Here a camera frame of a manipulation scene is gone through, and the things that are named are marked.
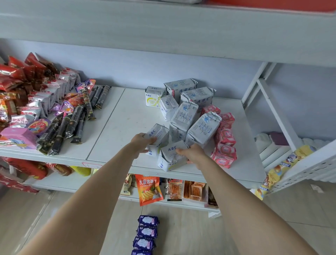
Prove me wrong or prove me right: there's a person's left hand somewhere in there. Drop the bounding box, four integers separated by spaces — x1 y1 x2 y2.
130 132 157 159

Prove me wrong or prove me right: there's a person's right hand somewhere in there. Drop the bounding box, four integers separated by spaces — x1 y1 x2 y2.
175 143 209 171

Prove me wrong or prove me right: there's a small white ABC packet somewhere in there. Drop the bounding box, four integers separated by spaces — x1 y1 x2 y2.
157 140 190 172
146 123 170 158

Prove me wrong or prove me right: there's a white metal shelf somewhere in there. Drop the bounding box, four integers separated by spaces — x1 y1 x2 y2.
0 0 336 219

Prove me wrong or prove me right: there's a pile of white pad packets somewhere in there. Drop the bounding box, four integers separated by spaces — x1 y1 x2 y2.
145 78 222 147

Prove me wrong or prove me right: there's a row of red strip packets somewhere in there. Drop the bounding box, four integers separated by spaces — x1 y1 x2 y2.
167 178 183 202

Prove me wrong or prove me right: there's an orange chip bag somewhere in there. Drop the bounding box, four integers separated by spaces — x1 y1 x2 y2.
134 174 164 207

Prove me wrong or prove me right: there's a person's left forearm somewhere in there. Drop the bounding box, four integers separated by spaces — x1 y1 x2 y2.
18 150 142 255

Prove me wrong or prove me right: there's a person's right forearm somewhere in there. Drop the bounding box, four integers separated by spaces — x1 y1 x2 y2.
194 157 320 255

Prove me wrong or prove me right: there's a clear box of orange sachets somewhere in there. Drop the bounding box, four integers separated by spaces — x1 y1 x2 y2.
183 180 207 202

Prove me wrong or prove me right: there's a beige snack bag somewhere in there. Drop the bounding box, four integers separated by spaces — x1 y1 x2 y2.
120 174 133 196

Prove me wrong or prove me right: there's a brown snack box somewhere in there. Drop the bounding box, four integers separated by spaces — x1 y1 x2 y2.
207 188 219 209

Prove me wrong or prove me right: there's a plain yellow snack bag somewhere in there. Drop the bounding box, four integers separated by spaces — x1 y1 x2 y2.
69 166 92 177

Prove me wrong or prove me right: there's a row of dark stick packets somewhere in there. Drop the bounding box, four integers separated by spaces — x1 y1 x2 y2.
36 84 112 156

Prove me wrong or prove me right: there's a white radiator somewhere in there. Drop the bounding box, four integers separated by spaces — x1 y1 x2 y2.
253 132 331 171

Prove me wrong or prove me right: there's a heap of purple candy packets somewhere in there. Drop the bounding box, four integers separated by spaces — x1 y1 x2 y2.
50 78 97 117

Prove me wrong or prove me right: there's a purple cloth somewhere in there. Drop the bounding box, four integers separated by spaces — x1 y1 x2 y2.
270 131 289 146

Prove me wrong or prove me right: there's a round purple candy tin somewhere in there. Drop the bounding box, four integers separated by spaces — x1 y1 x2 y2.
27 118 52 137

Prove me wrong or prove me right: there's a row of silver red packets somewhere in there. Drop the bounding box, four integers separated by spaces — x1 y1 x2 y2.
10 67 82 129

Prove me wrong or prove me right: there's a pile of red bags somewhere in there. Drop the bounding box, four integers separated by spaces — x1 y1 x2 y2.
0 157 73 195

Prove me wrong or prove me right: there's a pink box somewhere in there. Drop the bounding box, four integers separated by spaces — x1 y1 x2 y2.
0 127 38 150

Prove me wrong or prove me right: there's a pile of red snack packets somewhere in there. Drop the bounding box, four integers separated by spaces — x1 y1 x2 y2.
0 52 59 132

